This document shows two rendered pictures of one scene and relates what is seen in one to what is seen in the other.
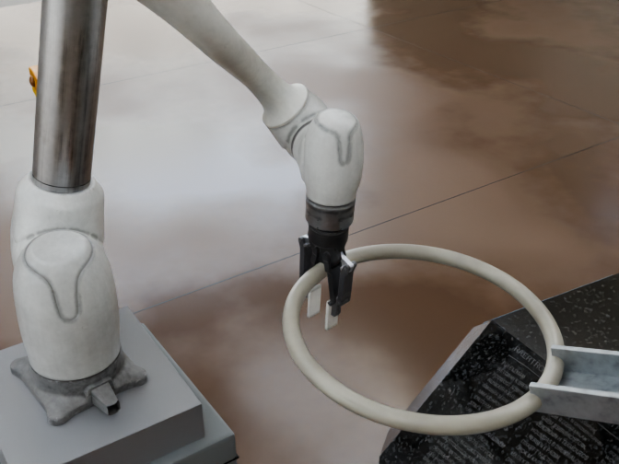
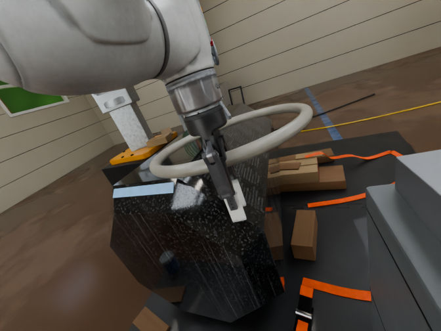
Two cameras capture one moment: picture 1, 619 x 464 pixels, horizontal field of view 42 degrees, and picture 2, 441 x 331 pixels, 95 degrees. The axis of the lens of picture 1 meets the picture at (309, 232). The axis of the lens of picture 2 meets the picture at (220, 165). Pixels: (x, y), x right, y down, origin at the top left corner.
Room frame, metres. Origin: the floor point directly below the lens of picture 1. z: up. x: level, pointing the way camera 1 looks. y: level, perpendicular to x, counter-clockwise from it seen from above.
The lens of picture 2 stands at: (1.48, 0.29, 1.14)
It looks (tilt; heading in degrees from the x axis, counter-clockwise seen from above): 24 degrees down; 238
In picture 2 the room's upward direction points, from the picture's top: 21 degrees counter-clockwise
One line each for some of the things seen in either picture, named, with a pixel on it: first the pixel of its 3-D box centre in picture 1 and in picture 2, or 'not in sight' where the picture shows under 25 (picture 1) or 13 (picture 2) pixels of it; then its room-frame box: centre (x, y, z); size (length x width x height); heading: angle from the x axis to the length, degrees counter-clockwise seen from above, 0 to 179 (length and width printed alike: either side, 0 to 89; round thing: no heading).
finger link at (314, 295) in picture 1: (314, 300); (234, 207); (1.30, -0.01, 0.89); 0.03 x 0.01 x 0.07; 134
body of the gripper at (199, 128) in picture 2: (327, 241); (210, 133); (1.27, -0.03, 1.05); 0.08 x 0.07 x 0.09; 44
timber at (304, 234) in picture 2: not in sight; (305, 232); (0.69, -0.33, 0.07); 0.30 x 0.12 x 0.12; 24
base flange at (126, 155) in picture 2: not in sight; (144, 146); (0.98, -1.63, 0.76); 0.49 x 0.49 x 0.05; 27
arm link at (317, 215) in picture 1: (330, 208); (196, 94); (1.27, -0.04, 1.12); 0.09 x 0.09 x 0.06
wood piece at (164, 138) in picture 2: not in sight; (159, 140); (0.91, -1.39, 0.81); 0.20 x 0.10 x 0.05; 125
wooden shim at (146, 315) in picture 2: not in sight; (150, 324); (1.67, -0.75, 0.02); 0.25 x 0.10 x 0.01; 104
